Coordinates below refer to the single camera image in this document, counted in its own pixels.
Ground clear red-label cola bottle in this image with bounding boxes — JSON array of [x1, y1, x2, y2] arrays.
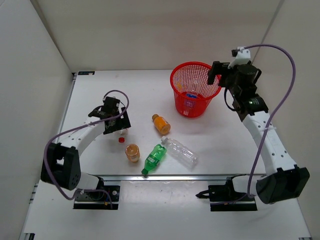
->
[[116, 128, 128, 144]]

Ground orange juice bottle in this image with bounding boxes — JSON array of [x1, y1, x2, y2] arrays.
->
[[152, 114, 171, 135], [125, 144, 140, 163]]

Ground green plastic bottle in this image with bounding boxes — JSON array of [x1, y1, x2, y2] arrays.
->
[[141, 144, 167, 176]]

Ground clear crinkled plastic bottle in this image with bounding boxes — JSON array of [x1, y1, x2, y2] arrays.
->
[[161, 136, 199, 170]]

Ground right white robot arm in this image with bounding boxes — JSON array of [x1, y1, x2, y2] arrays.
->
[[207, 61, 310, 204]]

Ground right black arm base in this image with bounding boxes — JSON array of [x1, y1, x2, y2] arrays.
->
[[195, 177, 258, 212]]

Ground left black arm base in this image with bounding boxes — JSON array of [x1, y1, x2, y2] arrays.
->
[[73, 180, 121, 210]]

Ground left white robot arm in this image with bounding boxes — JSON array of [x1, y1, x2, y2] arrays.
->
[[40, 95, 131, 200]]

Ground red mesh plastic bin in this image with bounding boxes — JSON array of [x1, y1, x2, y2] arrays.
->
[[170, 61, 221, 118]]

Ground clear blue-label bottle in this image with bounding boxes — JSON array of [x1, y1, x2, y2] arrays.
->
[[185, 78, 202, 99]]

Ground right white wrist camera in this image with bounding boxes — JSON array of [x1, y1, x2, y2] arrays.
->
[[227, 46, 251, 69]]

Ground aluminium table rail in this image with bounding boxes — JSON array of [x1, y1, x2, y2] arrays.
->
[[84, 173, 266, 182]]

